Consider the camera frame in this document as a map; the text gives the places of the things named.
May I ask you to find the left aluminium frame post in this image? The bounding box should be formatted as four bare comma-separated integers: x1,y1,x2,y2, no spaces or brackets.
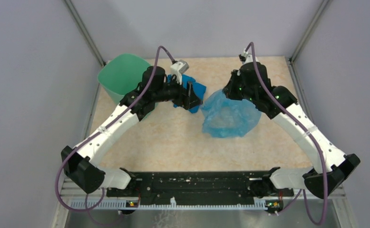
62,0,106,67

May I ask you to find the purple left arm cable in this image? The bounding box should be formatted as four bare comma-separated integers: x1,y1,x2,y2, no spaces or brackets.
54,46,176,227

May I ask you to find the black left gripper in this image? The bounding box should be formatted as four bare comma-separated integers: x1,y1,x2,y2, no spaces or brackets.
153,73,203,110

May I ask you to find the dark blue crumpled bag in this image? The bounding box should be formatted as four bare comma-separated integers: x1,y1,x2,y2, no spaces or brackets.
172,75,206,114

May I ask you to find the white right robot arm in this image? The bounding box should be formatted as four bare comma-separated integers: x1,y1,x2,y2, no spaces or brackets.
223,62,360,199

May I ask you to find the light blue translucent plastic bag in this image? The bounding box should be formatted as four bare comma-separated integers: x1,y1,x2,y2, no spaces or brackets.
201,90,262,138

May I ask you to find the aluminium frame post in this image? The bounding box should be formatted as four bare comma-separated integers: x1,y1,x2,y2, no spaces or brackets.
62,0,106,67
289,0,333,65

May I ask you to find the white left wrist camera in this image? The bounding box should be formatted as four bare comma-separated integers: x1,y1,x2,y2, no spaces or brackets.
170,60,189,85

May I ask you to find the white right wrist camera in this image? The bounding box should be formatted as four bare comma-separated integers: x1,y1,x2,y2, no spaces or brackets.
238,49,253,65

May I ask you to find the green plastic trash bin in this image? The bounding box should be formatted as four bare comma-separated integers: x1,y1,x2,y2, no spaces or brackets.
97,53,151,105

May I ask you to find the right aluminium frame post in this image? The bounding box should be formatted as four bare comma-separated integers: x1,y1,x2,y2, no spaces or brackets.
289,0,333,65

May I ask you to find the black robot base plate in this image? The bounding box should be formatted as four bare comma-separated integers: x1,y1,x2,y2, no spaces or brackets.
106,171,294,206

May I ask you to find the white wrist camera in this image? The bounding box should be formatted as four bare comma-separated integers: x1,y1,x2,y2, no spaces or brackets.
238,49,253,65
170,60,189,85

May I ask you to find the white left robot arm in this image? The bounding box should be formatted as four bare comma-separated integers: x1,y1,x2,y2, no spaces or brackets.
61,66,206,196

